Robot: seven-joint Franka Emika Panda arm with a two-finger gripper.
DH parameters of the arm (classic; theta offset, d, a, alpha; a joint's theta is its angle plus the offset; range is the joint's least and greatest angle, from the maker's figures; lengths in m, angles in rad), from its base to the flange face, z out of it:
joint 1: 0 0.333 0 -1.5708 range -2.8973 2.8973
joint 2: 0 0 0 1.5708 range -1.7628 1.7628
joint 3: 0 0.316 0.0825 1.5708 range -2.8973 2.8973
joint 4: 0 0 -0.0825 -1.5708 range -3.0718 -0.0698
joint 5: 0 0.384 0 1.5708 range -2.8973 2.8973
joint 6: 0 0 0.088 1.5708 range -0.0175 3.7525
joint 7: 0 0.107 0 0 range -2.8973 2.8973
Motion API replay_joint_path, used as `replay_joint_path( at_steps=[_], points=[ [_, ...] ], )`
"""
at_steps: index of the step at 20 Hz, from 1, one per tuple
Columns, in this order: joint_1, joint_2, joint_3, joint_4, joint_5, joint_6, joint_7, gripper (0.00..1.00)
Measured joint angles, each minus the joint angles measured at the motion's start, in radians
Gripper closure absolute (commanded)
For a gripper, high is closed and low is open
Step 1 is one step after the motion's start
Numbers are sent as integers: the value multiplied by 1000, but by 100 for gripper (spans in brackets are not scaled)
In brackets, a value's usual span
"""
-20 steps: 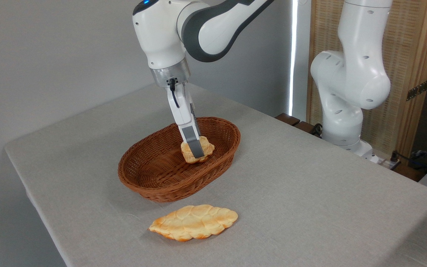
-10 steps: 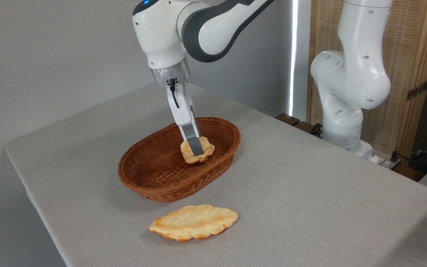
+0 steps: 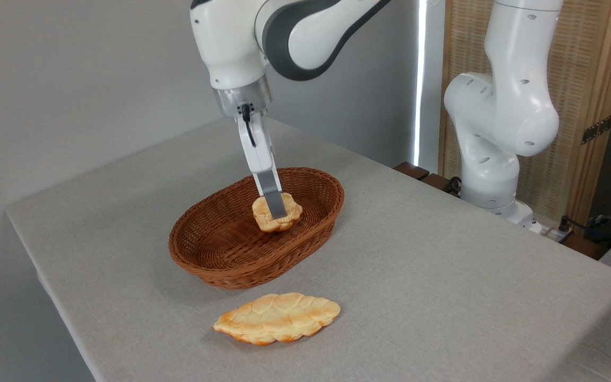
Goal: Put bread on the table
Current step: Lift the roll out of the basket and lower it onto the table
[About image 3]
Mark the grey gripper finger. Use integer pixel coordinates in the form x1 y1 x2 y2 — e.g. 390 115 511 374
255 169 289 220

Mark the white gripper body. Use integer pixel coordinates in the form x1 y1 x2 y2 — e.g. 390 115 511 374
236 112 280 184

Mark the small round bread roll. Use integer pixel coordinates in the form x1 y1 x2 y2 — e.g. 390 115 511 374
252 193 303 233

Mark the large flat braided bread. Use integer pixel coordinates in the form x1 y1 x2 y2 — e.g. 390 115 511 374
212 292 341 346

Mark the brown woven wicker basket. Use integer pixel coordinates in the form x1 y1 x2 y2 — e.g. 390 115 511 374
168 167 345 290

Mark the brown wooden block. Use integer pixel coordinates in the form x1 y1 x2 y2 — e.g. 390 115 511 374
421 173 452 192

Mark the grey tablecloth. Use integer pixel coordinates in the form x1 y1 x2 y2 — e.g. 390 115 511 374
7 118 611 382

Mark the dark metal hinge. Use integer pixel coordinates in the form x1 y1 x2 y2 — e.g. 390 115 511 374
581 114 611 145

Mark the wooden rattan folding screen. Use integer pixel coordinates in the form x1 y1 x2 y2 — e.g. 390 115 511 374
438 0 611 226

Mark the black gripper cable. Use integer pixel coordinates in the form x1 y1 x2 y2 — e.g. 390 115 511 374
239 103 258 149

